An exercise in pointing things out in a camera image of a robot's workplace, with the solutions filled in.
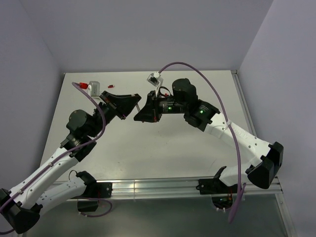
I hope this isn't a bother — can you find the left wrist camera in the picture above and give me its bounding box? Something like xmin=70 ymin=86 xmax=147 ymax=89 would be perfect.
xmin=79 ymin=81 xmax=100 ymax=97

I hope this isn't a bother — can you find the aluminium front rail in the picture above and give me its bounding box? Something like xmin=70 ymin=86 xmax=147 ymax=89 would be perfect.
xmin=23 ymin=175 xmax=283 ymax=201

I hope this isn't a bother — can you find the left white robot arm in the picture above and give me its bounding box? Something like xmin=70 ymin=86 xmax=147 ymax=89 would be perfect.
xmin=0 ymin=91 xmax=141 ymax=234

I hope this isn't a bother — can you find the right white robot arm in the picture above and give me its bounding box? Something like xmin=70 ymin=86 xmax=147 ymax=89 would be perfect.
xmin=134 ymin=76 xmax=283 ymax=193

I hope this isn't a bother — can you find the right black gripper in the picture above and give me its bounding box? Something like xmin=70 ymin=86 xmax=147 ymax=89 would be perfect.
xmin=134 ymin=88 xmax=188 ymax=120

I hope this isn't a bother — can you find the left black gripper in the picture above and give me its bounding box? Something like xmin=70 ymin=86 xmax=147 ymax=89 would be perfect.
xmin=88 ymin=92 xmax=142 ymax=138

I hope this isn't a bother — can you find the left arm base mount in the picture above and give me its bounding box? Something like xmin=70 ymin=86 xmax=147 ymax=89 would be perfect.
xmin=77 ymin=182 xmax=113 ymax=218

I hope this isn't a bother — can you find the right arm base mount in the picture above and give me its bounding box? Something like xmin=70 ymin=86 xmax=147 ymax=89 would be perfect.
xmin=196 ymin=178 xmax=238 ymax=209

